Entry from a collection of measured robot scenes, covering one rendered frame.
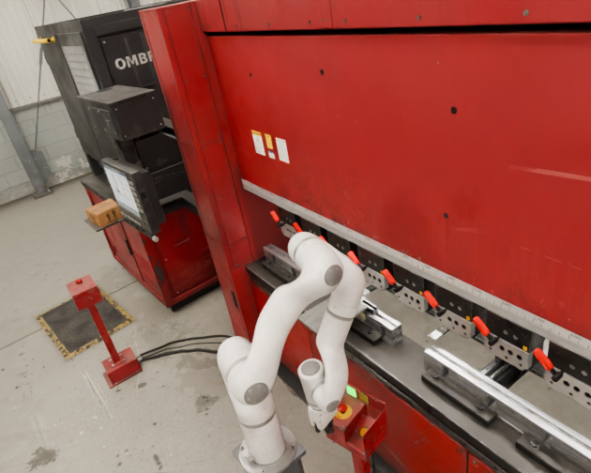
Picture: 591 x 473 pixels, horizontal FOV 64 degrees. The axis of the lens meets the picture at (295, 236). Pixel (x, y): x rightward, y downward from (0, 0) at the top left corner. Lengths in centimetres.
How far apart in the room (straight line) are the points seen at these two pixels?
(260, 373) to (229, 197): 147
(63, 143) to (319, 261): 741
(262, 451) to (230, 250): 142
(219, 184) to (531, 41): 179
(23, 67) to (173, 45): 596
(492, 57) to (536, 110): 16
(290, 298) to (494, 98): 73
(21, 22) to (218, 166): 602
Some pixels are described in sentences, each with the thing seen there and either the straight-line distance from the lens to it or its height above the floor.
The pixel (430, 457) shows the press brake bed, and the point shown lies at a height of 55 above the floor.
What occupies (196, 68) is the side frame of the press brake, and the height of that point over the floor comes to 201.
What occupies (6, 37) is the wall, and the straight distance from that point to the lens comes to 822.
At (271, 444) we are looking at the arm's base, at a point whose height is 109.
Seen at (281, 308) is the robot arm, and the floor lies 155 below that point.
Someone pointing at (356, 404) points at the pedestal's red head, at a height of 78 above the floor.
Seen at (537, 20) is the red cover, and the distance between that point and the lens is 119.
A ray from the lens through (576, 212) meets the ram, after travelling 128.
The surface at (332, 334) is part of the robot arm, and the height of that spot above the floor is 138.
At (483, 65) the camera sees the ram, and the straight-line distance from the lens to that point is 129.
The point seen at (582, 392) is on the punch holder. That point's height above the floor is 122.
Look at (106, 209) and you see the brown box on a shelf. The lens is 363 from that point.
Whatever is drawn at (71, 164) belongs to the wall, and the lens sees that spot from 852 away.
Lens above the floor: 234
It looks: 29 degrees down
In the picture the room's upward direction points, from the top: 11 degrees counter-clockwise
